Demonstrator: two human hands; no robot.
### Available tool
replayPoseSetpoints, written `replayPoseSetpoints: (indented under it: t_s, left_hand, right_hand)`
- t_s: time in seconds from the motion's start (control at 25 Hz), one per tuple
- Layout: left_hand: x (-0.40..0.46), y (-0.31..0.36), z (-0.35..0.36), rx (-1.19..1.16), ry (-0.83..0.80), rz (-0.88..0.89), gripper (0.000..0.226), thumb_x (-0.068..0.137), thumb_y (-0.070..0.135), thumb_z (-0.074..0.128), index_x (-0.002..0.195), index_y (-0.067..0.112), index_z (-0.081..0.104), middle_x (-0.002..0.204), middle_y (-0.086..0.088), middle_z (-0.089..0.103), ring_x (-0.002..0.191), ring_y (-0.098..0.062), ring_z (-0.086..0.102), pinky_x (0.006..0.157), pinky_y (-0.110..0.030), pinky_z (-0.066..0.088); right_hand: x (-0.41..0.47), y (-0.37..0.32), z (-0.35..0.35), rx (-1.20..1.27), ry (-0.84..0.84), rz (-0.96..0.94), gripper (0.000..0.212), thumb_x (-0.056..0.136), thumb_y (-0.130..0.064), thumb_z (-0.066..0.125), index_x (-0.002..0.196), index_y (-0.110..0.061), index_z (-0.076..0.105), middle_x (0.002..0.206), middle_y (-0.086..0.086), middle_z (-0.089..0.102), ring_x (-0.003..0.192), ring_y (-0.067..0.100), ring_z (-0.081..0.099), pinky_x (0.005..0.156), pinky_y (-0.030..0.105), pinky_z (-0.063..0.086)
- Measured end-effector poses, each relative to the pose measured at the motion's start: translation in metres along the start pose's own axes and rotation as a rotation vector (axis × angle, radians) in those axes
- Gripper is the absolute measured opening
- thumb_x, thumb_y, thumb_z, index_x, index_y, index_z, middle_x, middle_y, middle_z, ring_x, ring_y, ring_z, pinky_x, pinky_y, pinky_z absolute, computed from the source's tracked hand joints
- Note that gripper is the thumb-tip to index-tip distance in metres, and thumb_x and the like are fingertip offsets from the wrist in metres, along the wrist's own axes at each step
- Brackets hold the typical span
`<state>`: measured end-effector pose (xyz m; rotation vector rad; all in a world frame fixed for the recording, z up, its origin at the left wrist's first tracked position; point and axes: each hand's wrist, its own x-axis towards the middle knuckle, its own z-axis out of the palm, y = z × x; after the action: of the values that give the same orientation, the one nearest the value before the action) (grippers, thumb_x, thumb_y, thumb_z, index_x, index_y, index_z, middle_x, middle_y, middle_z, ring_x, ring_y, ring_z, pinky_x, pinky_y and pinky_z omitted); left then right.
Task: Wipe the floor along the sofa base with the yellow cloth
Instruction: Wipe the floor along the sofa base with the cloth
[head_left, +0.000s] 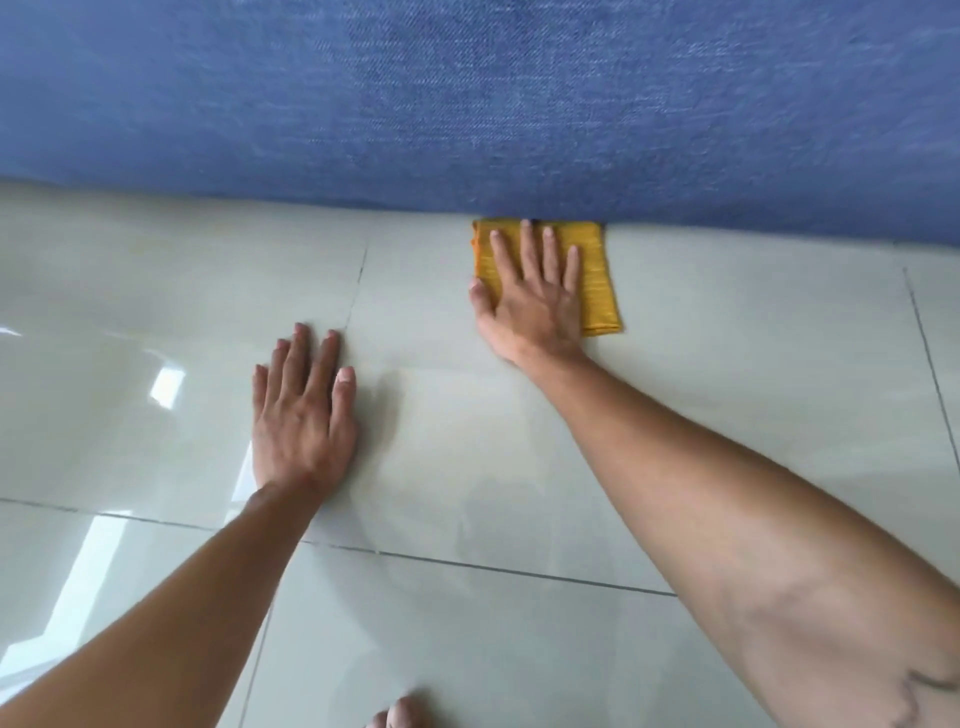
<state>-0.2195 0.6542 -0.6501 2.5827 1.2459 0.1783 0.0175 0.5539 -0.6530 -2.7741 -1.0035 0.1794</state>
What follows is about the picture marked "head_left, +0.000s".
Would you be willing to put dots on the person's left hand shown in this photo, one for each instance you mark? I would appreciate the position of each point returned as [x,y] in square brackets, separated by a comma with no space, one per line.
[300,435]

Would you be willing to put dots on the person's right forearm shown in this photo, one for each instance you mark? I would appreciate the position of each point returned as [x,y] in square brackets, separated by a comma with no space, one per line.
[735,540]

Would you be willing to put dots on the person's right thumb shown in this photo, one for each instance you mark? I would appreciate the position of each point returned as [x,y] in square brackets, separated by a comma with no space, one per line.
[484,300]

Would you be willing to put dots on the person's left forearm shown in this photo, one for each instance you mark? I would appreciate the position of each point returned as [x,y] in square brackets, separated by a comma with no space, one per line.
[165,622]

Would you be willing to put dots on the person's left thumb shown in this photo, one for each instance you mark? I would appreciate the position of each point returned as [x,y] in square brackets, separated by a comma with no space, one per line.
[345,405]

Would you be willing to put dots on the person's right hand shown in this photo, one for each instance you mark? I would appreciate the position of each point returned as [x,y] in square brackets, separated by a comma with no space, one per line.
[536,319]

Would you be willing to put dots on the yellow cleaning cloth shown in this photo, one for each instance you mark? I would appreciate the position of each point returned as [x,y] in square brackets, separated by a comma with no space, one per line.
[598,285]

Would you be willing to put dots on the person's left middle finger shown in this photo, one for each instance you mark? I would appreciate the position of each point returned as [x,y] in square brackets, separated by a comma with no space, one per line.
[298,360]

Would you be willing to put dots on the blue fabric sofa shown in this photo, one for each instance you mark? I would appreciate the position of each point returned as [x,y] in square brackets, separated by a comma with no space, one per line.
[450,97]

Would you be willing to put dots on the person's left little finger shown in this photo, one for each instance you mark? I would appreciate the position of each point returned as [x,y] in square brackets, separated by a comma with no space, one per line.
[260,394]

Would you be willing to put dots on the person's right middle finger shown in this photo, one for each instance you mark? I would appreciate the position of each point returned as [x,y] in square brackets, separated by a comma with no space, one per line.
[531,253]

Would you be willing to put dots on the person's right little finger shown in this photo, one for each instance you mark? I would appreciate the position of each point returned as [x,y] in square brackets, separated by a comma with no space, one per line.
[572,271]

